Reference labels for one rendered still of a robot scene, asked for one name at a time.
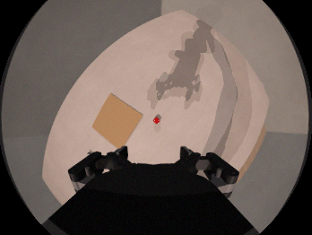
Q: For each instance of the red die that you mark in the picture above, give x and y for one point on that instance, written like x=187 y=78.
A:
x=156 y=120

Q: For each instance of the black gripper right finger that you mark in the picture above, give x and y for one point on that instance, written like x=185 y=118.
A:
x=217 y=170

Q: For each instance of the tan square mat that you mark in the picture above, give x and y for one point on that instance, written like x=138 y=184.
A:
x=116 y=121

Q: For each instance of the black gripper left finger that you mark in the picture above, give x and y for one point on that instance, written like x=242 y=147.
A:
x=82 y=172

